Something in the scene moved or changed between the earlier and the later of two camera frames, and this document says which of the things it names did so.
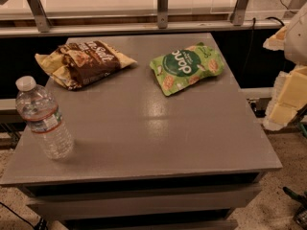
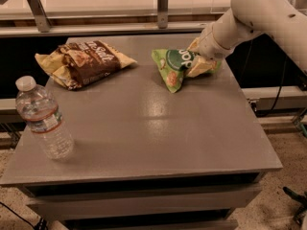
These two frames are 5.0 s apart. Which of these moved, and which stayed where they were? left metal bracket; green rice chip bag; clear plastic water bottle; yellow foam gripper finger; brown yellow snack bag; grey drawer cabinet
Moved: green rice chip bag; yellow foam gripper finger
Stayed: clear plastic water bottle; grey drawer cabinet; left metal bracket; brown yellow snack bag
